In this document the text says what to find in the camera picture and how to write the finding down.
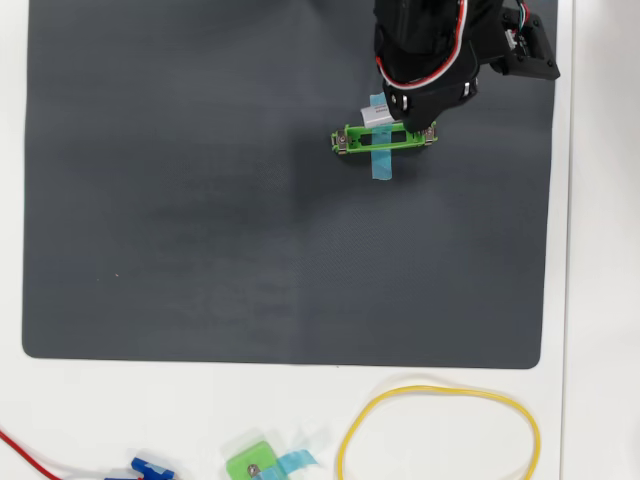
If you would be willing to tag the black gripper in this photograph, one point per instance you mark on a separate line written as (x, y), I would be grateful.
(429, 109)

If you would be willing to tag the white AA battery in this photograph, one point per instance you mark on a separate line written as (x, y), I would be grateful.
(375, 116)

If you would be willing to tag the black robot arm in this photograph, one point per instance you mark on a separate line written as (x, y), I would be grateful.
(415, 35)

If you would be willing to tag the blue tape strip on holder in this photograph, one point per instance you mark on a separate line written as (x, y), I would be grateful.
(382, 165)

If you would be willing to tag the green battery holder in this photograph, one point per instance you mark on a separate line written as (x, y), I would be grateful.
(357, 145)

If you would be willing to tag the dark grey textured mat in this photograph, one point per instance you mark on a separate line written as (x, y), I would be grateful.
(250, 275)

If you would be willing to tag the yellow rubber band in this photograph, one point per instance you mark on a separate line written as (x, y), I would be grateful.
(435, 387)

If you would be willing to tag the blue tape on block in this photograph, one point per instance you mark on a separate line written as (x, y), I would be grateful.
(297, 460)

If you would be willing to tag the small green printed block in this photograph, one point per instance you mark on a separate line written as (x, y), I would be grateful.
(250, 457)

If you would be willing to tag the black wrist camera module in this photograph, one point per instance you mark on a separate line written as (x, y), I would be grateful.
(535, 55)

